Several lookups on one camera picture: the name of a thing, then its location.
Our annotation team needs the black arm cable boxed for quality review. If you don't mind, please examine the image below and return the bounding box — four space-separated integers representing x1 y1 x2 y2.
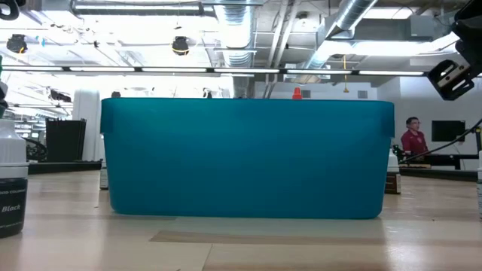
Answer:
0 0 20 22
398 118 482 163

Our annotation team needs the white column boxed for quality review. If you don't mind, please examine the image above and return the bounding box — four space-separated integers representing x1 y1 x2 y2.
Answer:
72 89 102 162

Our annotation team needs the yellow hanging pendant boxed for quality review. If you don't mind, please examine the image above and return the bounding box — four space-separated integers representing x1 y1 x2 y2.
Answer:
341 54 349 94

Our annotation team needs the black wall-mounted screen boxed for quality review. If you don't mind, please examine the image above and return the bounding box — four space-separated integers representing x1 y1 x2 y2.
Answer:
431 120 466 143

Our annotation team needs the long ceiling light strip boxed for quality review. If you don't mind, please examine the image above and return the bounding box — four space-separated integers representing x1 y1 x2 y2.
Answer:
0 65 482 76

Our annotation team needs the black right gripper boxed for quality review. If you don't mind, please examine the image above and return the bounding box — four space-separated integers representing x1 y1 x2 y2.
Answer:
427 0 482 102

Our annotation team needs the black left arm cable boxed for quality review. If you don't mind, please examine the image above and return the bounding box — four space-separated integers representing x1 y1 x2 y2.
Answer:
0 0 20 22

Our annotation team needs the small brown food coloring bottle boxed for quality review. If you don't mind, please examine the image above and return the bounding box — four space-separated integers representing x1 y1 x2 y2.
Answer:
384 148 402 196

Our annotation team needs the black desk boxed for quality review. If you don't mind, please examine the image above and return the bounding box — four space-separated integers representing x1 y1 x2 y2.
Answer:
425 153 481 170

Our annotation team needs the ribbed silver air duct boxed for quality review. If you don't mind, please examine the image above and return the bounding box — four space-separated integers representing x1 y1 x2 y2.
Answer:
214 3 257 99

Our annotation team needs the small black food coloring bottle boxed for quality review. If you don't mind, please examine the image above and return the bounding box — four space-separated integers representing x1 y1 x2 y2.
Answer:
0 117 30 239

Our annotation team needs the slanted silver air duct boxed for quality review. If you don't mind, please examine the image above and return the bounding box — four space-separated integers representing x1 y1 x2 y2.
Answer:
300 0 380 71

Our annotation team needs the person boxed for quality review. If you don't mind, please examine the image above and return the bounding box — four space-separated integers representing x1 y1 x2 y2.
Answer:
400 116 430 157

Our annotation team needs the teal plastic bin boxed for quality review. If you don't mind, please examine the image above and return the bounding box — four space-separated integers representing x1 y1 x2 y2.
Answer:
99 96 396 221

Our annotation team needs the black cabinet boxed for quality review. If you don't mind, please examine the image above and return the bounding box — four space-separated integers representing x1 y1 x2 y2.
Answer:
44 117 87 163

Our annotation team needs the round black ceiling lamp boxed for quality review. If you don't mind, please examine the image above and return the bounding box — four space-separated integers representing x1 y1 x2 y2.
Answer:
6 33 28 54
172 35 190 56

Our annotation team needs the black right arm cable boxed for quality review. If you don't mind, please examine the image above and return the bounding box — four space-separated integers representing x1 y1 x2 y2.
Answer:
398 118 482 163

